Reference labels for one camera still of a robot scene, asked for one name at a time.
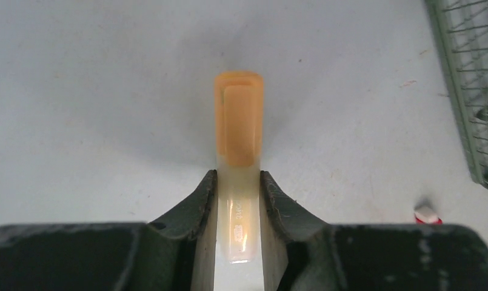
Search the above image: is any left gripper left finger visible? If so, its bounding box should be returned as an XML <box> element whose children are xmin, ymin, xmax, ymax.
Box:
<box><xmin>0</xmin><ymin>170</ymin><xmax>217</xmax><ymax>290</ymax></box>

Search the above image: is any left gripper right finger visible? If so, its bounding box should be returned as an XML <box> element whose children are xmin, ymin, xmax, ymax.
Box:
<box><xmin>260</xmin><ymin>171</ymin><xmax>488</xmax><ymax>290</ymax></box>

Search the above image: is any yellow orange highlighter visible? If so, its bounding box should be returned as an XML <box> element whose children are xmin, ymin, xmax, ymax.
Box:
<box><xmin>214</xmin><ymin>71</ymin><xmax>264</xmax><ymax>264</ymax></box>

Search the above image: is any red cap marker upper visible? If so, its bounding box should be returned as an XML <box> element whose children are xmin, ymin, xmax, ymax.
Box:
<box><xmin>414</xmin><ymin>206</ymin><xmax>443</xmax><ymax>225</ymax></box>

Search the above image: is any green wire mesh basket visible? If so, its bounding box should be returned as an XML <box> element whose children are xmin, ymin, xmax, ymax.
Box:
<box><xmin>425</xmin><ymin>0</ymin><xmax>488</xmax><ymax>189</ymax></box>

